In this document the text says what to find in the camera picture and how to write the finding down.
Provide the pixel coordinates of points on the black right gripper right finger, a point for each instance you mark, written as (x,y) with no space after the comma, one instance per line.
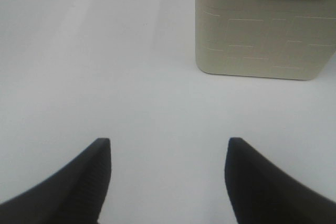
(260,192)

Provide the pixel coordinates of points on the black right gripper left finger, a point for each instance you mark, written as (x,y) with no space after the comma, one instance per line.
(74,194)

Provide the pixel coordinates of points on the beige plastic basket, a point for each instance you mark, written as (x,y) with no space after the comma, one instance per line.
(283,39)

